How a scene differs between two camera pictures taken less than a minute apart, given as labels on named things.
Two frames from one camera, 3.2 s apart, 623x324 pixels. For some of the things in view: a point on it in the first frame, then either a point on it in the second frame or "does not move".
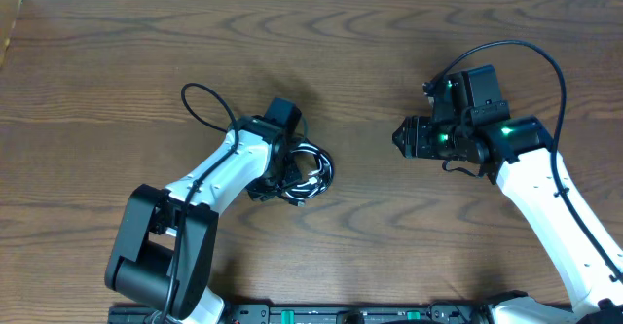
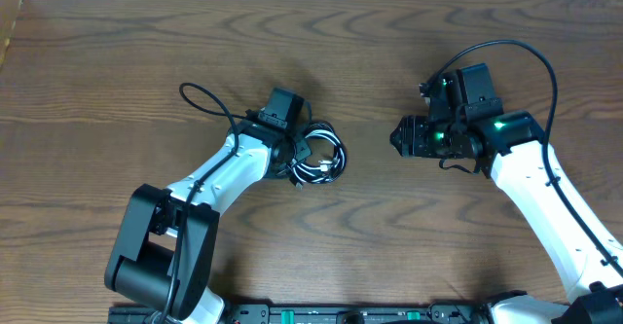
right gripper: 417,134 does not move
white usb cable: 316,183 → 325,171
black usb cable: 302,194 → 319,174
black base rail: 326,313 does not move
